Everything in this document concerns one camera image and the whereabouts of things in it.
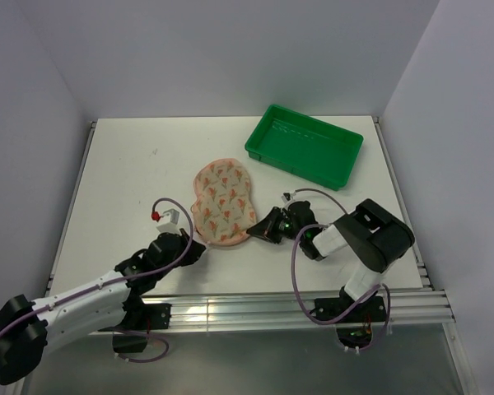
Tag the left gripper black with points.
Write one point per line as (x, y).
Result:
(194, 253)

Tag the aluminium frame rail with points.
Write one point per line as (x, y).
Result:
(239, 313)

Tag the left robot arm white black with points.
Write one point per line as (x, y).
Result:
(30, 329)

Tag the peach floral mesh laundry bag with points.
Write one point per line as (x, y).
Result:
(223, 211)

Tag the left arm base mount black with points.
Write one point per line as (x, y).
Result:
(138, 330)

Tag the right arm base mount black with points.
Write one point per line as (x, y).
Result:
(361, 318)

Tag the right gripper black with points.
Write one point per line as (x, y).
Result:
(266, 228)

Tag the green plastic tray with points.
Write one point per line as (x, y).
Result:
(306, 147)

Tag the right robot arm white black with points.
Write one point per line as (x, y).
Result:
(373, 234)

